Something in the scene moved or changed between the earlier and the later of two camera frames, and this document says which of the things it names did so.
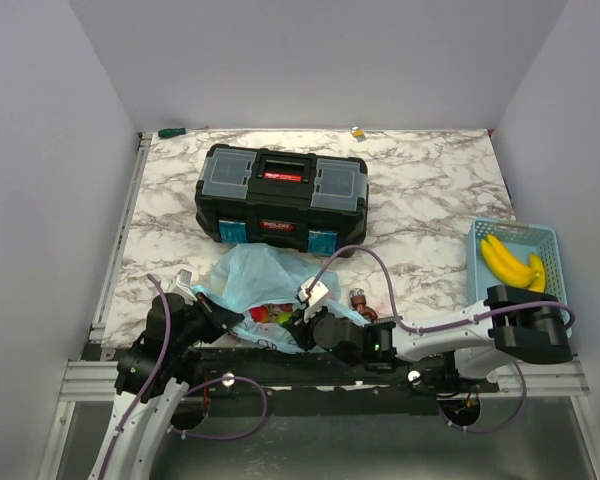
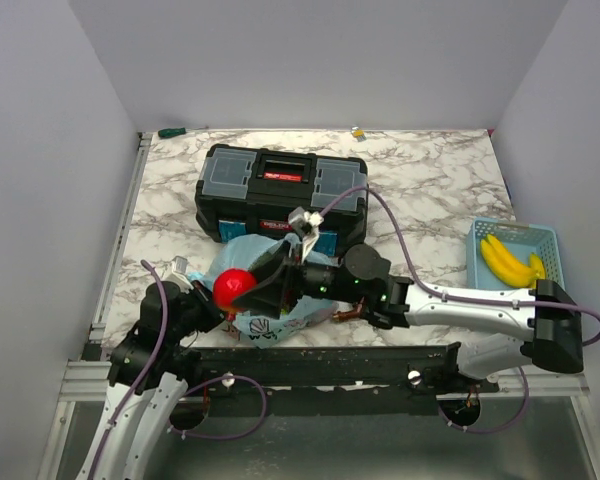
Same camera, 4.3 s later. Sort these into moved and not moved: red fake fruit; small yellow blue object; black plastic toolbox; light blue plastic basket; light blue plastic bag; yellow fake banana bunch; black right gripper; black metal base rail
Moved: light blue plastic bag; black right gripper; red fake fruit
Not moved: small yellow blue object; black metal base rail; yellow fake banana bunch; light blue plastic basket; black plastic toolbox
